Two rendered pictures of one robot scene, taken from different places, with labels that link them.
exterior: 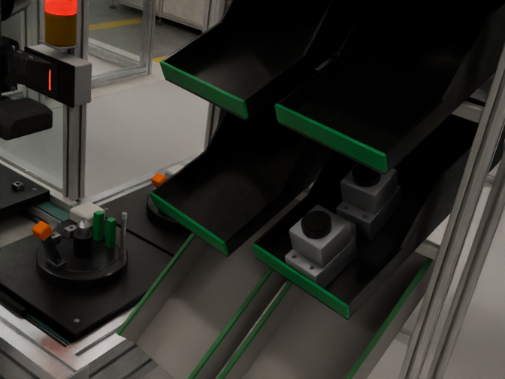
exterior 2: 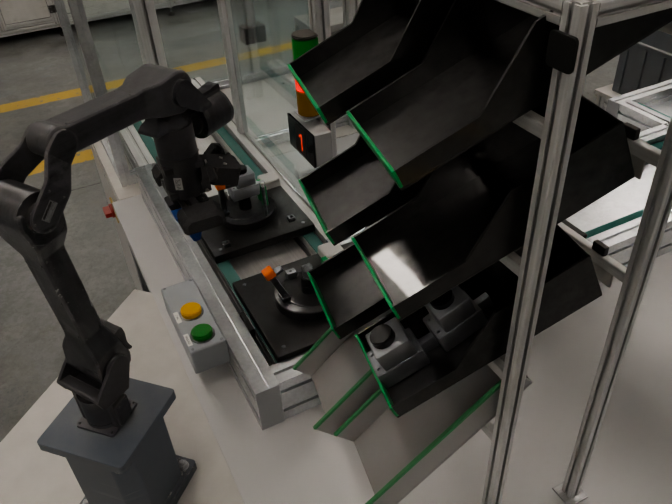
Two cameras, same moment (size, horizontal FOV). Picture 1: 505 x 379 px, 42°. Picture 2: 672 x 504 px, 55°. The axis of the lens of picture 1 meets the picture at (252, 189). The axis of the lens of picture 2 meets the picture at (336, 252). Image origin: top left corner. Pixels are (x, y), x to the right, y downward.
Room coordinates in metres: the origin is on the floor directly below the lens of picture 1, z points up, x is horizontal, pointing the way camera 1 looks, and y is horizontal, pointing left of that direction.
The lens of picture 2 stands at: (0.08, -0.33, 1.82)
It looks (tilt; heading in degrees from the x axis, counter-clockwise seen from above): 38 degrees down; 33
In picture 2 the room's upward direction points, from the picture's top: 3 degrees counter-clockwise
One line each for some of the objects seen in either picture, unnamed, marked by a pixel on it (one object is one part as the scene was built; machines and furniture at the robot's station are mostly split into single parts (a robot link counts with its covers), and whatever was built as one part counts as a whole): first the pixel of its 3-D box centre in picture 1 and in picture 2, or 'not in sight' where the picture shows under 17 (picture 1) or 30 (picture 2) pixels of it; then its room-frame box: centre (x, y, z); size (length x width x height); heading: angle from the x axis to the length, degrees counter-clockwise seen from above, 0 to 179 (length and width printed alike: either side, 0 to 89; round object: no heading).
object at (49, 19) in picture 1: (60, 27); (309, 100); (1.05, 0.35, 1.28); 0.05 x 0.05 x 0.05
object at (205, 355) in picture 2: not in sight; (194, 323); (0.71, 0.43, 0.93); 0.21 x 0.07 x 0.06; 59
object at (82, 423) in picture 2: not in sight; (103, 402); (0.41, 0.30, 1.09); 0.07 x 0.07 x 0.06; 12
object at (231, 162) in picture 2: (13, 61); (215, 165); (0.70, 0.29, 1.34); 0.07 x 0.07 x 0.06; 57
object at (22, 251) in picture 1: (83, 240); (308, 280); (0.85, 0.25, 1.01); 0.24 x 0.24 x 0.13; 59
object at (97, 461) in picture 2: not in sight; (124, 455); (0.41, 0.31, 0.96); 0.15 x 0.15 x 0.20; 12
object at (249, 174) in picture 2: not in sight; (246, 179); (1.04, 0.53, 1.06); 0.08 x 0.04 x 0.07; 149
